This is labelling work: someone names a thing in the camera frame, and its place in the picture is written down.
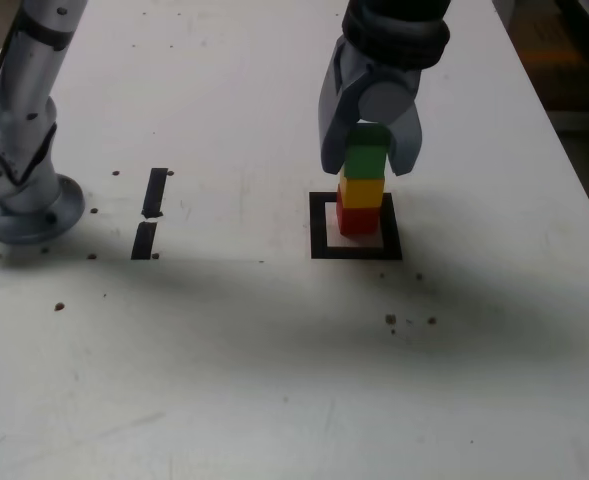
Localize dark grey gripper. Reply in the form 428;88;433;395
317;38;424;177

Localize green cube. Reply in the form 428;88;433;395
344;124;390;180

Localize yellow cube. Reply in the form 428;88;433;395
338;167;387;210

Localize red cube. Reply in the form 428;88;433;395
335;187;380;236

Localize black tape square outline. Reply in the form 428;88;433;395
308;191;404;261

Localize black tape strip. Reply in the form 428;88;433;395
130;167;169;261

